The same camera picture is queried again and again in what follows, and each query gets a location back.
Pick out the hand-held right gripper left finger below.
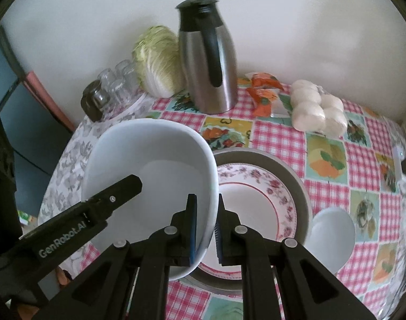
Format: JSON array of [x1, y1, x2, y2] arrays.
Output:
[[31, 193, 198, 320]]

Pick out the green packet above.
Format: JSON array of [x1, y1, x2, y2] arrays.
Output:
[[18, 209, 38, 226]]

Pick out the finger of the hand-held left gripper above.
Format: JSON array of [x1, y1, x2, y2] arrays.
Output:
[[89, 174, 143, 229]]

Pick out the steel thermos jug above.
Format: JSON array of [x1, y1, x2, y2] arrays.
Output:
[[175, 0, 238, 114]]

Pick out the blue cabinet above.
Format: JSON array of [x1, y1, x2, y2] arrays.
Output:
[[0, 25, 74, 215]]

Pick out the glass cups on tray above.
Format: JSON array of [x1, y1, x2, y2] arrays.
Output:
[[80, 80, 111, 123]]

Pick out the pink floral rimmed plate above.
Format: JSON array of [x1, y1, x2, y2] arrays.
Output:
[[198, 163, 297, 280]]

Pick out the small white bowl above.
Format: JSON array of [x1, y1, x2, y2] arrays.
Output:
[[310, 207, 356, 274]]

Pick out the large white bowl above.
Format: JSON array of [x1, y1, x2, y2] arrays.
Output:
[[80, 118, 218, 281]]

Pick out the bag of white buns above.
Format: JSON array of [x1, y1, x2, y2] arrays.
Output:
[[290, 79, 348, 137]]

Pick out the pink board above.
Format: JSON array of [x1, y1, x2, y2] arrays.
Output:
[[23, 71, 76, 133]]

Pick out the pink checkered fruit tablecloth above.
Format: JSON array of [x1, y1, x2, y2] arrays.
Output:
[[66, 77, 406, 320]]

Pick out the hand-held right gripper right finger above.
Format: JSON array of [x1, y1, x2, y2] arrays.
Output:
[[214, 194, 388, 320]]

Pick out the clear drinking glass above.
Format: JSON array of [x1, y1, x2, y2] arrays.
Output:
[[115, 59, 134, 81], [110, 78, 137, 106], [98, 68, 119, 89]]

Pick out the napa cabbage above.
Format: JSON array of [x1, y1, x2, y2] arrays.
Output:
[[132, 25, 187, 98]]

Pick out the orange snack packet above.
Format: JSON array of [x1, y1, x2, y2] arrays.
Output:
[[246, 71, 284, 91], [248, 87, 281, 118]]

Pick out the stainless steel plate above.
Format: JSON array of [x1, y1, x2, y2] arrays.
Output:
[[190, 149, 313, 295]]

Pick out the small white device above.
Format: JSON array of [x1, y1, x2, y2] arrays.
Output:
[[391, 143, 406, 174]]

